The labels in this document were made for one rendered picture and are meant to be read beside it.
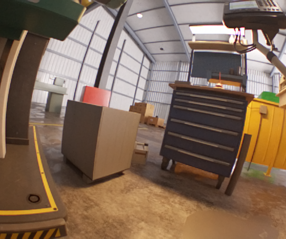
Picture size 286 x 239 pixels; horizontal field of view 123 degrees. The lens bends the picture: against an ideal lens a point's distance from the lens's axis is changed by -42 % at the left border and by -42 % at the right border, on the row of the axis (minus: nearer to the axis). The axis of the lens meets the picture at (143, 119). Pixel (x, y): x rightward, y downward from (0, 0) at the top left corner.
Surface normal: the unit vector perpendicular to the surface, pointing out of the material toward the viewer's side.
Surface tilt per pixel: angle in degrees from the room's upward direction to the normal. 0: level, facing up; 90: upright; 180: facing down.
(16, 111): 90
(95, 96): 90
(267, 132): 90
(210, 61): 90
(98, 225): 0
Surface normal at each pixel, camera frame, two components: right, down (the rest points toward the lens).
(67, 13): 0.73, 0.18
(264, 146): -0.52, -0.07
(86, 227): 0.21, -0.98
